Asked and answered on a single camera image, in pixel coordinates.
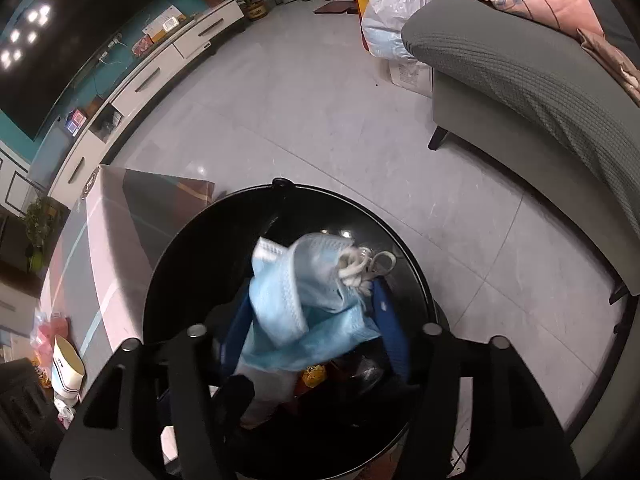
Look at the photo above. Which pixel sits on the brown doormat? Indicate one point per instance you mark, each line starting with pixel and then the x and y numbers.
pixel 335 8

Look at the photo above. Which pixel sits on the white cardboard box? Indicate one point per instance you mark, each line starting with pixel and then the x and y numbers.
pixel 407 77

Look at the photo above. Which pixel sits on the small white clock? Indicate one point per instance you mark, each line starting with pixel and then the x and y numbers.
pixel 171 25

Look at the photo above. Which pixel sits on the white television cabinet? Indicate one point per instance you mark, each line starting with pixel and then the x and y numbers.
pixel 150 80

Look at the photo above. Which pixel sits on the white card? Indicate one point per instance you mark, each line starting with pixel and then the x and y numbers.
pixel 155 17

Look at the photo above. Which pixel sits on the large black television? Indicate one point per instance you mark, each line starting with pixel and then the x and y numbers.
pixel 75 25

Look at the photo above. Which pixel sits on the white plastic bag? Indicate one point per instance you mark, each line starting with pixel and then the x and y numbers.
pixel 390 15

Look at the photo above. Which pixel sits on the brown patterned cloth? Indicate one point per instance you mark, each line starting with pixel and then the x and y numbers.
pixel 610 60

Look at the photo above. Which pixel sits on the striped pink grey rug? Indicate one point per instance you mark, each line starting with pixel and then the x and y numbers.
pixel 110 240

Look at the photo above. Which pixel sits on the pink blanket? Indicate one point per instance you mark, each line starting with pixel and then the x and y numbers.
pixel 550 5

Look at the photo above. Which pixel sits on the blue face mask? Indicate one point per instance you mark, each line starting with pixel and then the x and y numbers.
pixel 290 290

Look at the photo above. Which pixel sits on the black trash bin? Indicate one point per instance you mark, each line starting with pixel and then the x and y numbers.
pixel 210 240

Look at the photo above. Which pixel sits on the white paper cup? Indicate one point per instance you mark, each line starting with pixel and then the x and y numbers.
pixel 67 370

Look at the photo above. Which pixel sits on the blue and red box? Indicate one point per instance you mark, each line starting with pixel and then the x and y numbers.
pixel 76 122

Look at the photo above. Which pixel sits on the grey sofa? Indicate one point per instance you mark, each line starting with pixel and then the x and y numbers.
pixel 500 90

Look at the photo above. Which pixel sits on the potted plant in yellow pot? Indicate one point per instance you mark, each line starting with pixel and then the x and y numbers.
pixel 255 10

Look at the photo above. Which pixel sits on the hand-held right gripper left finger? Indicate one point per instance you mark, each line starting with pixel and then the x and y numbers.
pixel 234 345

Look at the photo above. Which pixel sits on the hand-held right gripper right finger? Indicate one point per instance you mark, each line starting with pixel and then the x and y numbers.
pixel 390 320

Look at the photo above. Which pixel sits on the leafy green floor plant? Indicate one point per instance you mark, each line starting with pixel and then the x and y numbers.
pixel 42 225

